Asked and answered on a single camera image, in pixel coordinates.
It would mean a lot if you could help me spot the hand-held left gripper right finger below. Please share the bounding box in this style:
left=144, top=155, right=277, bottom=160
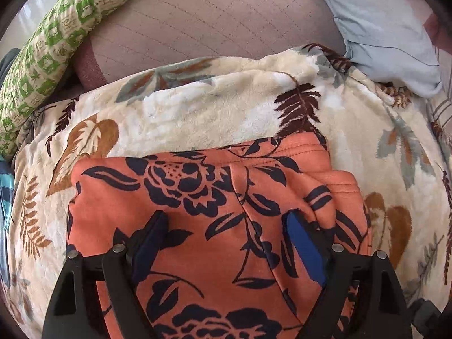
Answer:
left=285, top=210, right=413, bottom=339

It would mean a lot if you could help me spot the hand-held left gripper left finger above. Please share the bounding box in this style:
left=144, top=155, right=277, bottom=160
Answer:
left=42, top=210, right=169, bottom=339

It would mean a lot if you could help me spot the orange floral garment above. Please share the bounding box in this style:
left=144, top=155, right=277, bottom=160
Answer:
left=66, top=132, right=373, bottom=339

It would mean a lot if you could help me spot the teal striped cloth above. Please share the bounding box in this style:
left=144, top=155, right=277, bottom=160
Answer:
left=0, top=155, right=16, bottom=285

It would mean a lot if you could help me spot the leaf print plush blanket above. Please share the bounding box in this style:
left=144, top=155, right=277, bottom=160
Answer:
left=6, top=43, right=452, bottom=339

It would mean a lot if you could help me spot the green patterned quilted cloth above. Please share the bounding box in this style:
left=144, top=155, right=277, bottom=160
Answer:
left=0, top=0, right=136, bottom=157

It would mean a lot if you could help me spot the dark cloth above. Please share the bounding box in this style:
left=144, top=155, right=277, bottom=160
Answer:
left=0, top=47, right=22, bottom=90

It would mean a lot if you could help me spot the grey quilted mattress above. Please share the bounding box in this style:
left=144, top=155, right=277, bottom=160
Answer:
left=53, top=0, right=452, bottom=90

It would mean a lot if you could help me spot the pale blue pillow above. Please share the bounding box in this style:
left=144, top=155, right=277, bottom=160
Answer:
left=300, top=0, right=444, bottom=99

